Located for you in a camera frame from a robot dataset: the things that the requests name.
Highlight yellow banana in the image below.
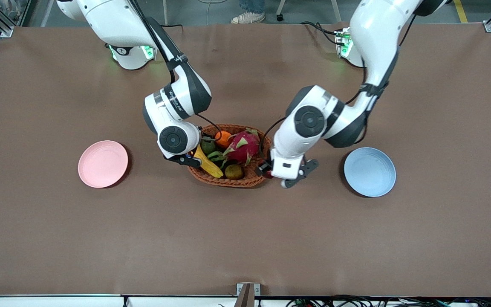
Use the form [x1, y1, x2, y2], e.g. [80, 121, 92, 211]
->
[193, 145, 224, 179]

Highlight brown wicker basket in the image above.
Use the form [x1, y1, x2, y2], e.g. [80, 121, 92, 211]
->
[187, 124, 273, 188]

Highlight pink dragon fruit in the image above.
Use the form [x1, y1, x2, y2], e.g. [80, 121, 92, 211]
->
[206, 128, 261, 169]

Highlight brown kiwi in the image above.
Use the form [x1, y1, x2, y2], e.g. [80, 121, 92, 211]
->
[224, 164, 245, 180]

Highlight orange fruit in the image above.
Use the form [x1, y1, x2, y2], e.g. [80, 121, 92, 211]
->
[214, 130, 232, 149]

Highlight blue plate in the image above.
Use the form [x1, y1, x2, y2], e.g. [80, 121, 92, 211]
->
[343, 147, 397, 198]

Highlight white sneaker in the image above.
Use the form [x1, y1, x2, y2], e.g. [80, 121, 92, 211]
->
[230, 12, 266, 25]

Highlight pink plate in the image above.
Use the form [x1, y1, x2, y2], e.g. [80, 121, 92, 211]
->
[78, 140, 129, 188]

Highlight blue jeans leg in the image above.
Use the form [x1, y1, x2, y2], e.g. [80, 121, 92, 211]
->
[239, 0, 266, 13]

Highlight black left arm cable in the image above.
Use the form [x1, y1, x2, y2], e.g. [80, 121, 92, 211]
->
[257, 116, 289, 160]

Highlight grey metal bracket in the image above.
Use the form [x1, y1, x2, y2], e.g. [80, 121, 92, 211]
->
[236, 282, 261, 307]

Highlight black base power cable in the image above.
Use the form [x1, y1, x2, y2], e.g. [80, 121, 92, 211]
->
[300, 20, 341, 45]

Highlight black cable bundle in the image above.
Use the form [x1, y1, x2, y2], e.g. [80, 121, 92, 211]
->
[286, 294, 491, 307]

